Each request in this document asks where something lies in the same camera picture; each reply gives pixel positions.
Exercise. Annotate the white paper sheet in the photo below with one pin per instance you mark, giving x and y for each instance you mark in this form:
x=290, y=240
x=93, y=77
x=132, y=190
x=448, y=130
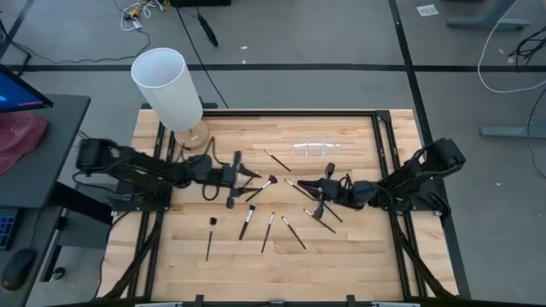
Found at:
x=427, y=9

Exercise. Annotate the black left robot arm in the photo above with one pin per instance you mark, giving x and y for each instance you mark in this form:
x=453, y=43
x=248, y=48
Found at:
x=141, y=168

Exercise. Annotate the black computer monitor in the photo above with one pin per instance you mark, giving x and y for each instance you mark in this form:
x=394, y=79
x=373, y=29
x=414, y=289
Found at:
x=13, y=91

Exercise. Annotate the black handheld floor device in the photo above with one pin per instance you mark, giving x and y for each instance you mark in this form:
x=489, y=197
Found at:
x=207, y=30

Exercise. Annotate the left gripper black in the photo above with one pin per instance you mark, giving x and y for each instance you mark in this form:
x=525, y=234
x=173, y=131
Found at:
x=226, y=177

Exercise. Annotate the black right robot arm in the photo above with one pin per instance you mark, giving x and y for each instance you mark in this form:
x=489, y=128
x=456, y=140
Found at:
x=409, y=175

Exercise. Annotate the grey desk foot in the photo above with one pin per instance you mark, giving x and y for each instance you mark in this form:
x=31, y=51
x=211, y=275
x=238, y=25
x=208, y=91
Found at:
x=507, y=131

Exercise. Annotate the clear acrylic brush organizer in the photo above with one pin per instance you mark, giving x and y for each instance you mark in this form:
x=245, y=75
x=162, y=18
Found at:
x=315, y=148

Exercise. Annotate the black aluminium table frame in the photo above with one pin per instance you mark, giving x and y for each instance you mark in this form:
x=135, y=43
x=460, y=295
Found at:
x=298, y=113

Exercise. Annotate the grey desk leg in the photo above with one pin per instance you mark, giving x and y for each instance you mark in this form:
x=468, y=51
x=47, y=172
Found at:
x=486, y=22

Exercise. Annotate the long thin black makeup brush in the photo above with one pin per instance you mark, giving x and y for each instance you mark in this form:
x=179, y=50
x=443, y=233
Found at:
x=292, y=185

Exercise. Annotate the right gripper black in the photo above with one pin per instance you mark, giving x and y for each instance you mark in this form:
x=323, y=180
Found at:
x=337, y=189

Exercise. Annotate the black caster wheel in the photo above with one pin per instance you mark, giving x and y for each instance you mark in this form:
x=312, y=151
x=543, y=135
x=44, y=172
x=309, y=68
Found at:
x=57, y=273

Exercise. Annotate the thick round-head makeup brush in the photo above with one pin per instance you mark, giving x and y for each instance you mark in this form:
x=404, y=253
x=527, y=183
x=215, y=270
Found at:
x=247, y=221

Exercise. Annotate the red cloth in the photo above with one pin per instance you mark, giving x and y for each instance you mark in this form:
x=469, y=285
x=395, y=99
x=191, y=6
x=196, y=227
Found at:
x=17, y=136

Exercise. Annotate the black keyboard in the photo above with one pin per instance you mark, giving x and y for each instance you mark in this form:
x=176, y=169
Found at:
x=6, y=228

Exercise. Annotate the black computer mouse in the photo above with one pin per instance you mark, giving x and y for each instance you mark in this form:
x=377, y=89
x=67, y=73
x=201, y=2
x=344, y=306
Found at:
x=18, y=268

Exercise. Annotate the black fan makeup brush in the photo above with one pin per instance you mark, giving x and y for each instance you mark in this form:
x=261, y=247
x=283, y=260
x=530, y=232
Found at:
x=273, y=179

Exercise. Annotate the square-head black brush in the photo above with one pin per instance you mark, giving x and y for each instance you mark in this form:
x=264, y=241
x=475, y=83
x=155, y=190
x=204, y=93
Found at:
x=213, y=221

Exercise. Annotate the dark grey side desk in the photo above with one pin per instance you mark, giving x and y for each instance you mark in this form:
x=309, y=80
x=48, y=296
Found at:
x=30, y=239

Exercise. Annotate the black desk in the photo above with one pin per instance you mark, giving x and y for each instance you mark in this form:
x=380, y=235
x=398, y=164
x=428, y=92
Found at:
x=55, y=140

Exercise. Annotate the black box on floor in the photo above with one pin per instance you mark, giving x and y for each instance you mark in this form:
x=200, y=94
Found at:
x=200, y=2

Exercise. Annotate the white shade wooden base lamp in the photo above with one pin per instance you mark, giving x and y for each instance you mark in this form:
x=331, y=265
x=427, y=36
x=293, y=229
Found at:
x=166, y=89

